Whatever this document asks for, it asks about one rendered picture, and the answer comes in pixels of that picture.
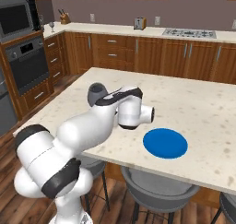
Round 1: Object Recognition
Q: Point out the grey bar stool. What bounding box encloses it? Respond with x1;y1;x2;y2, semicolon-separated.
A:
120;165;201;224
76;155;111;217
211;192;236;224

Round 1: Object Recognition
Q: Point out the blue round plate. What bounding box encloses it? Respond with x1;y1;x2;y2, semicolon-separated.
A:
142;127;189;159

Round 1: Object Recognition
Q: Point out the silver toaster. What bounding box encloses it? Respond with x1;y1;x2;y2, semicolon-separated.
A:
133;17;148;31

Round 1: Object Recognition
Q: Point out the grey fridge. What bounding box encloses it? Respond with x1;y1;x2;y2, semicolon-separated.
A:
0;65;18;137

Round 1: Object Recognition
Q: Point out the wooden oven housing cabinet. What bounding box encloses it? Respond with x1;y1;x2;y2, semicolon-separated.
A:
0;0;55;122

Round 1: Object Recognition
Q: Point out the clear wine glass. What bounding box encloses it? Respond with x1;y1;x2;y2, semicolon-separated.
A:
48;20;56;34

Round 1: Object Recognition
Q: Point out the wooden base cupboard run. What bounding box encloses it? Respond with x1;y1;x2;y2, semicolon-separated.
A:
43;30;236;86

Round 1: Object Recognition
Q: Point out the steel gas hob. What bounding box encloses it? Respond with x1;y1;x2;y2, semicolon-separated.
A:
161;28;218;40

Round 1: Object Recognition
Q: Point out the steel microwave oven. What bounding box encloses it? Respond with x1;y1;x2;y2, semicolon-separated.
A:
0;0;41;44

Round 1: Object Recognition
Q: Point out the black built-in oven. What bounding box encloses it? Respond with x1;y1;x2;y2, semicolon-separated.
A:
4;35;52;97

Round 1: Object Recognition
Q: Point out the wooden knife block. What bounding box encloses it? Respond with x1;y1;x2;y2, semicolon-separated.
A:
57;8;71;26

